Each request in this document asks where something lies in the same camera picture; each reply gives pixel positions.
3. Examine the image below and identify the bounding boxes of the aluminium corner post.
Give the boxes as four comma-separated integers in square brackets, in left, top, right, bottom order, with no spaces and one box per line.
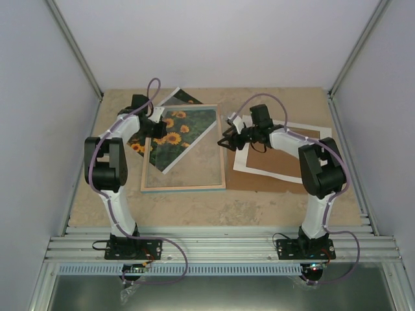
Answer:
[44,0,103,101]
[327,0,392,98]

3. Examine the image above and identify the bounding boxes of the white mat board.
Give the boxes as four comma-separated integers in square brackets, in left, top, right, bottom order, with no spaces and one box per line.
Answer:
[231,122,332,185]

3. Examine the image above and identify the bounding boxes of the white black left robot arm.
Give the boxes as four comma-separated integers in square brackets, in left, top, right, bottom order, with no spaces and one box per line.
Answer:
[84,95,167,262]

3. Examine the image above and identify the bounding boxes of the aluminium mounting rail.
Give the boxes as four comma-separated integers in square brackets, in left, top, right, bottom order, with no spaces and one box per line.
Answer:
[45,225,401,263]

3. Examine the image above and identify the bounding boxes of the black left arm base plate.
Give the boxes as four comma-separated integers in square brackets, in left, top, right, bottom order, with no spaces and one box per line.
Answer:
[104,238,163,261]

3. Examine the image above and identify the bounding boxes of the light blue slotted cable duct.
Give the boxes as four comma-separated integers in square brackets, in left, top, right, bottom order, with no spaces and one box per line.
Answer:
[58,263,302,277]

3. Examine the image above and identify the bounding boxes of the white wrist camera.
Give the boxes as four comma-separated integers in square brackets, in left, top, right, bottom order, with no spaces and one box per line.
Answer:
[149,106,165,123]
[227,113,246,134]

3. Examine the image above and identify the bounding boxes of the brown cardboard backing board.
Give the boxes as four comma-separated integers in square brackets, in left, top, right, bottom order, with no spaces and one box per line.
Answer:
[226,143,307,194]

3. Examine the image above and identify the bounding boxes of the left aluminium corner post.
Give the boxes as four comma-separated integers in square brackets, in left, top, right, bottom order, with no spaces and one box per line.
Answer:
[44,0,103,101]

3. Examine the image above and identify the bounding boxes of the right aluminium corner post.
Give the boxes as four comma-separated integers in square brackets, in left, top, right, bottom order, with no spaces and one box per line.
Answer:
[327,0,392,98]

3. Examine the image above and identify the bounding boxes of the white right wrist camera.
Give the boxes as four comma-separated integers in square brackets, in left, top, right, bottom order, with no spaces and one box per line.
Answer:
[227,113,246,134]

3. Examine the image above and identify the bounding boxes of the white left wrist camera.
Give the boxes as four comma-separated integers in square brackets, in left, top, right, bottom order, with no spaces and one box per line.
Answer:
[149,106,165,123]

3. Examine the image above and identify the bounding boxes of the sunflower photo print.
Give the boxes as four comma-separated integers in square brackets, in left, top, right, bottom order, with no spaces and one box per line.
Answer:
[126,86,217,176]

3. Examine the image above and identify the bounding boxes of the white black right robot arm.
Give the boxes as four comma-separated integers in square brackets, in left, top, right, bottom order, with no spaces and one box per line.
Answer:
[218,104,348,260]

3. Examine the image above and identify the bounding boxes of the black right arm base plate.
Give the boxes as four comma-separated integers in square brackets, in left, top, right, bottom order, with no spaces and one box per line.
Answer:
[274,238,337,260]

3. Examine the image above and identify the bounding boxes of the teal wooden picture frame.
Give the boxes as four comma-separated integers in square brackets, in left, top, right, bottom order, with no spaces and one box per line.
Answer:
[139,103,227,194]

